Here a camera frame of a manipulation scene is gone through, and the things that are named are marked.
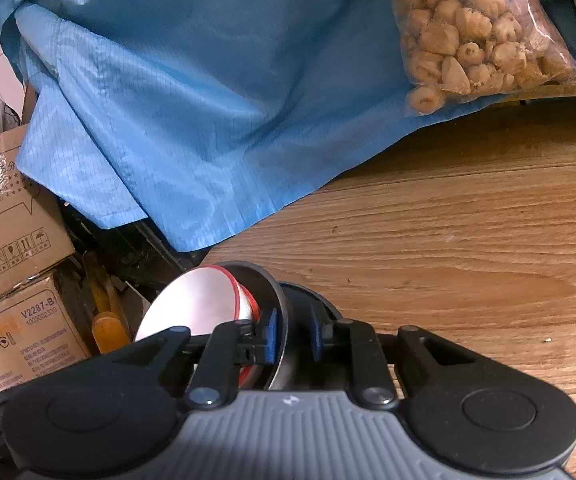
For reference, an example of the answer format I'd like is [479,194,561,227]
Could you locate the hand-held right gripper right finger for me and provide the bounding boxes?
[309,304,474,408]

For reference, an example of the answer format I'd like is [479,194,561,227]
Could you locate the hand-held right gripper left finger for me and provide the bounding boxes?
[102,308,281,409]

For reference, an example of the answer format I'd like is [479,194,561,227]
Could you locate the steel bowl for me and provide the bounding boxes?
[203,260,344,393]

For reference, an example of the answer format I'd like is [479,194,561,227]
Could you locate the white bowl with red rim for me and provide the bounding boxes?
[133,265,255,345]
[232,282,265,387]

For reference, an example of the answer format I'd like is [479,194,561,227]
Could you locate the printed cardboard box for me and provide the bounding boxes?
[0,270,94,397]

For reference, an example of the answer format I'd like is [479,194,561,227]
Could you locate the plain cardboard box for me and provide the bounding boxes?
[0,125,77,309]

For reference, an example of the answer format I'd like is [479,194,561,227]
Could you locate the light blue cloth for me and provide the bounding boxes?
[0,0,576,254]

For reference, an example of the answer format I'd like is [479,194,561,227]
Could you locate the clear bag of snacks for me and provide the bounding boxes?
[380,0,576,117]

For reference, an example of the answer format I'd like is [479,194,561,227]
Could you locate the wooden shelf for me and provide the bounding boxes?
[488,75,576,107]

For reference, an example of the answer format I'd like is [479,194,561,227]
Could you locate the yellow wooden handle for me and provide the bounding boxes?
[83,252,132,357]

